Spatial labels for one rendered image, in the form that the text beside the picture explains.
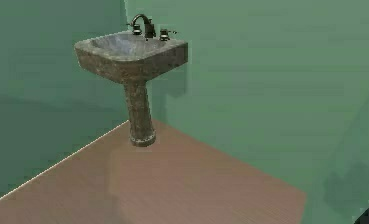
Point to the brown stone pedestal sink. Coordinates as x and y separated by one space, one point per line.
132 63

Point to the dark curved sink faucet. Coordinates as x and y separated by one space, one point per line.
147 26

